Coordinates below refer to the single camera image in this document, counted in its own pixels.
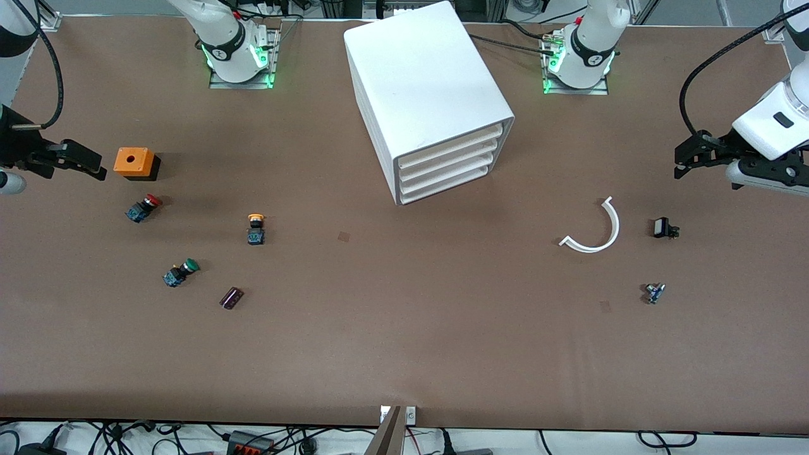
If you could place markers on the dark purple small component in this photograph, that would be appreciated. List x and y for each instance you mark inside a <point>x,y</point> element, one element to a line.
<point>231,298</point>

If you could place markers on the red push button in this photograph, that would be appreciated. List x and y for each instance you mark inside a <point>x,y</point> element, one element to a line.
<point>142,208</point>

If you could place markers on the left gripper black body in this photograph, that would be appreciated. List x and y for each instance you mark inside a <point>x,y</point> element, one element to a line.
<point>716,150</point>

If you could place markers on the black power adapter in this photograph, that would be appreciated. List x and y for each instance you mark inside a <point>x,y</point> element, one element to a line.
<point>41,450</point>

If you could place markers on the black rectangular switch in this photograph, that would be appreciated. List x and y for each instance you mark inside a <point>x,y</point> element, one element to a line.
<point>662,227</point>

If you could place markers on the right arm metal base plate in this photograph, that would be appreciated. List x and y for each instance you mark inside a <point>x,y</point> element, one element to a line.
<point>218,83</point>

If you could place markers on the small white bracket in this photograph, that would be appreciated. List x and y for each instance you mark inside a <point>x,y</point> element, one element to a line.
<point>411,415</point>
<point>384,414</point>

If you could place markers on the yellow push button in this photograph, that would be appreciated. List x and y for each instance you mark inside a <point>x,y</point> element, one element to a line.
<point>256,230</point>

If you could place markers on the aluminium frame post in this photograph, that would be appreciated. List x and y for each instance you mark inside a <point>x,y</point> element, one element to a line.
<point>50,19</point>
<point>772,35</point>

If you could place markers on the black plug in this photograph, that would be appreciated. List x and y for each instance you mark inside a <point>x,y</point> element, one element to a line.
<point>447,442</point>

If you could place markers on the black orange power strip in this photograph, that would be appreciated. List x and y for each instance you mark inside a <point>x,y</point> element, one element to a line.
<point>249,442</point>

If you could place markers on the white curved plastic bracket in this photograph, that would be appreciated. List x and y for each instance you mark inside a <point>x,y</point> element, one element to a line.
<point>614,227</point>

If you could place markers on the grey metal post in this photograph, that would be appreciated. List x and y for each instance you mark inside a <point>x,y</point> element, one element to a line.
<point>387,436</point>

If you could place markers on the white drawer cabinet housing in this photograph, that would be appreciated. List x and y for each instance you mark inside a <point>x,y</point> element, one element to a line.
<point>417,76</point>

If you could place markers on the small metal fitting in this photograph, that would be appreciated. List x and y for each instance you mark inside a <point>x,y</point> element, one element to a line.
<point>655,293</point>

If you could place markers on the white plastic drawer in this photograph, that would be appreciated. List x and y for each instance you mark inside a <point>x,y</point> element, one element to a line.
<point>445,182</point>
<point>449,172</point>
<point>452,160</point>
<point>452,148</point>

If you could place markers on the green push button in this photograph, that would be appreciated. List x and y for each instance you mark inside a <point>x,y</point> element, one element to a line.
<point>180,273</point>

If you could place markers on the orange box with hole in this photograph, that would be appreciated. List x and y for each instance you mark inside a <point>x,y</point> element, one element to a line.
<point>133,161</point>

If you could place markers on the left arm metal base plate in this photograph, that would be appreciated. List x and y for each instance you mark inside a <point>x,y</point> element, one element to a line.
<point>600,91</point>

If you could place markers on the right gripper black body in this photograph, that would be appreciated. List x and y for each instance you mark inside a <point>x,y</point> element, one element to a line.
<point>16,143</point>

